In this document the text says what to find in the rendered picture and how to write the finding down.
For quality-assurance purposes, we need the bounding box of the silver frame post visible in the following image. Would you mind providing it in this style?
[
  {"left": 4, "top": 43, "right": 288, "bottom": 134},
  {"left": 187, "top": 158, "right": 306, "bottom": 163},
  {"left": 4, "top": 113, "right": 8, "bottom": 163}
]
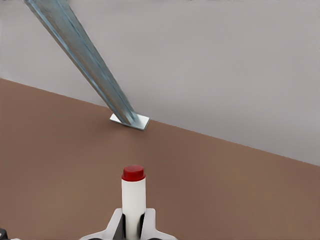
[{"left": 24, "top": 0, "right": 139, "bottom": 127}]

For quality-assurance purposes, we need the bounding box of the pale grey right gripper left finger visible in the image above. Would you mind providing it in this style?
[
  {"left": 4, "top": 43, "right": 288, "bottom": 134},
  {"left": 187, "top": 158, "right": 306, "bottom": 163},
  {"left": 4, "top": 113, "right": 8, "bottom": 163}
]
[{"left": 79, "top": 207, "right": 127, "bottom": 240}]

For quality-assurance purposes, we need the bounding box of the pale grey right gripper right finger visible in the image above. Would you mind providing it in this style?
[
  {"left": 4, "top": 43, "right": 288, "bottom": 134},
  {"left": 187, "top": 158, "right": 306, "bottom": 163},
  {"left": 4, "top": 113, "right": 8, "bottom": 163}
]
[{"left": 139, "top": 207, "right": 178, "bottom": 240}]

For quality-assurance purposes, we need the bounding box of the white marker with red cap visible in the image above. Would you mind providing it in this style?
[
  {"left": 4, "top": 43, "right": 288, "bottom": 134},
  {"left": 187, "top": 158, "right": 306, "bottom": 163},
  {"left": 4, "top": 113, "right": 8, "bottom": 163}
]
[{"left": 121, "top": 164, "right": 147, "bottom": 240}]

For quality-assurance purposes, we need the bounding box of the silver post foot plate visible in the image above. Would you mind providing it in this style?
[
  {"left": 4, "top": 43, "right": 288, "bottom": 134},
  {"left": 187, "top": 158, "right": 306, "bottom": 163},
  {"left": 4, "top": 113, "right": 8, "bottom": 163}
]
[{"left": 109, "top": 113, "right": 151, "bottom": 132}]

